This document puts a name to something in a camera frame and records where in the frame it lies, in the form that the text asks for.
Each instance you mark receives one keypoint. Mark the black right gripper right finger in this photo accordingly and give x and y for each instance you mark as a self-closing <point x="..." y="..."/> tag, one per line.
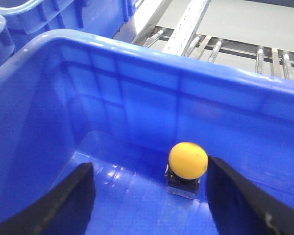
<point x="239" y="207"/>

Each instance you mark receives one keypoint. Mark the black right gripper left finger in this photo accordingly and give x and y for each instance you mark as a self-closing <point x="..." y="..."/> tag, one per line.
<point x="64" y="210"/>

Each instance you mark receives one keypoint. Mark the yellow mushroom push button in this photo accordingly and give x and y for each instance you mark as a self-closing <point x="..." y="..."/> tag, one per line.
<point x="187" y="163"/>

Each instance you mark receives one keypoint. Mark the right blue plastic bin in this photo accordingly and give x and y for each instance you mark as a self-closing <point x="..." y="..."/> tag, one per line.
<point x="70" y="97"/>

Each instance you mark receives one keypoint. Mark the blue plastic bin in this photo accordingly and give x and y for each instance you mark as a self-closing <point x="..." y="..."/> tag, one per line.
<point x="70" y="97"/>
<point x="23" y="20"/>

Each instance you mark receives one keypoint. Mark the roller conveyor rack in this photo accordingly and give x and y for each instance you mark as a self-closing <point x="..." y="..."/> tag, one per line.
<point x="183" y="38"/>

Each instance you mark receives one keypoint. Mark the left blue plastic bin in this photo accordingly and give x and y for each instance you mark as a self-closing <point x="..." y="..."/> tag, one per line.
<point x="23" y="20"/>

